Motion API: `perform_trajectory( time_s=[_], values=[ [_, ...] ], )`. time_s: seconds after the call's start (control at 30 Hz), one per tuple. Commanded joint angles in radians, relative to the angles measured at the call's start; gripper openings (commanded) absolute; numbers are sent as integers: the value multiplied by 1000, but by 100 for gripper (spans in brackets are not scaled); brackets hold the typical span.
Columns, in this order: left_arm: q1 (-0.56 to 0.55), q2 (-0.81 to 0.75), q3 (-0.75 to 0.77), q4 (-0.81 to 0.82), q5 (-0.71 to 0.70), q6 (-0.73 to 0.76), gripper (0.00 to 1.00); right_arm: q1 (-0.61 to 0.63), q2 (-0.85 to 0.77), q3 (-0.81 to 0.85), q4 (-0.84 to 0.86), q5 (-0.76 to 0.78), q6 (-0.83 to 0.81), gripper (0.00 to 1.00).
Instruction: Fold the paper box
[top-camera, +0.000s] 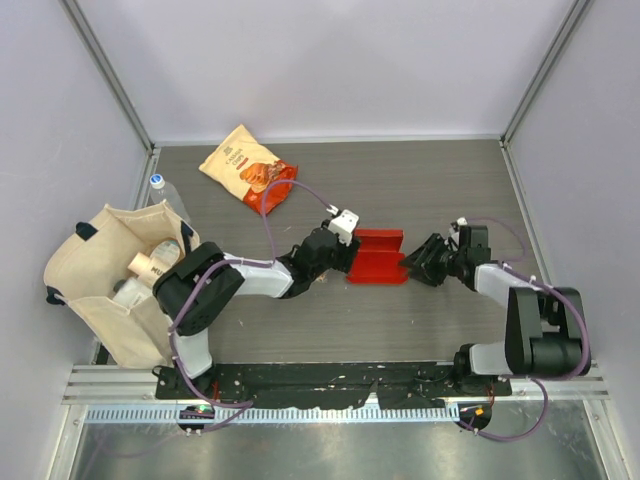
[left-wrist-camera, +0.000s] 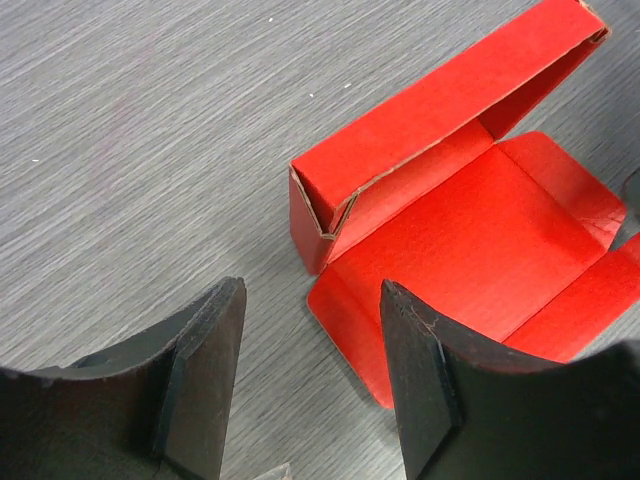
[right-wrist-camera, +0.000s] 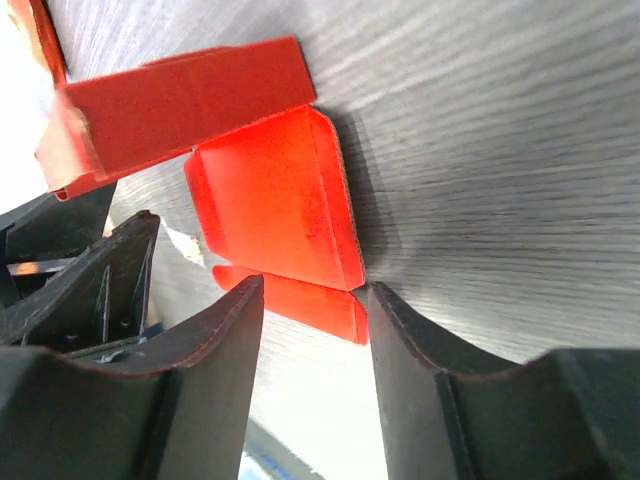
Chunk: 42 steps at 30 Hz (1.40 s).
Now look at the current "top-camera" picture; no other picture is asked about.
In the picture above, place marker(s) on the beige canvas tote bag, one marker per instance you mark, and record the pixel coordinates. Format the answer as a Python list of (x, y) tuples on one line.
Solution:
[(83, 271)]

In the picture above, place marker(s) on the cassava chips bag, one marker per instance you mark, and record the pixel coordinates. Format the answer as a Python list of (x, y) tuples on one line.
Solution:
[(246, 168)]

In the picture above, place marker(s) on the white slotted cable duct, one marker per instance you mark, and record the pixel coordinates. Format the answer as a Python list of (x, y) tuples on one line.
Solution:
[(190, 414)]

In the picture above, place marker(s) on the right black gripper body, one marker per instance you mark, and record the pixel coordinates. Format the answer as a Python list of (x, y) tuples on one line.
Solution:
[(453, 258)]

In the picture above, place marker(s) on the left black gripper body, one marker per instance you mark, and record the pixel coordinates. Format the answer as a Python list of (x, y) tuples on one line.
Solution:
[(341, 255)]

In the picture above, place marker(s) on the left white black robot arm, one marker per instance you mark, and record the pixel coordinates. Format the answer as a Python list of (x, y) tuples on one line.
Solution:
[(195, 291)]

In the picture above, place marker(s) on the red paper box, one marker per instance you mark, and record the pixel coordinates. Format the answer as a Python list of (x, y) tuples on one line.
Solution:
[(378, 259)]

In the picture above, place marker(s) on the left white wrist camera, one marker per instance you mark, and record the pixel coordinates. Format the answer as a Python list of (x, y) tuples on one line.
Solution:
[(343, 223)]

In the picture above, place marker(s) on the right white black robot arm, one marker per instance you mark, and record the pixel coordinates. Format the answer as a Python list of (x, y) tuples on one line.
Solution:
[(545, 337)]

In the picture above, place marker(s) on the clear plastic water bottle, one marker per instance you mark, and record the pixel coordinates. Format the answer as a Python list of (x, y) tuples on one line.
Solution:
[(162, 190)]

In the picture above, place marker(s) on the white pouch in bag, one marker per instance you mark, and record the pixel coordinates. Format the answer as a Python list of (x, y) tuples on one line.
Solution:
[(130, 292)]

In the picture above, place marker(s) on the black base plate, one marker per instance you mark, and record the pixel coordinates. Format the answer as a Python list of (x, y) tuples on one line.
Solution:
[(338, 386)]

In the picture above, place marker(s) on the aluminium frame rail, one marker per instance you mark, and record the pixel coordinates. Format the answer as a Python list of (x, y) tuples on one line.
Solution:
[(109, 384)]

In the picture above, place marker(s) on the beige cylindrical bottle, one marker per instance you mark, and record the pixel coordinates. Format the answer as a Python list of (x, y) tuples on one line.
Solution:
[(148, 269)]

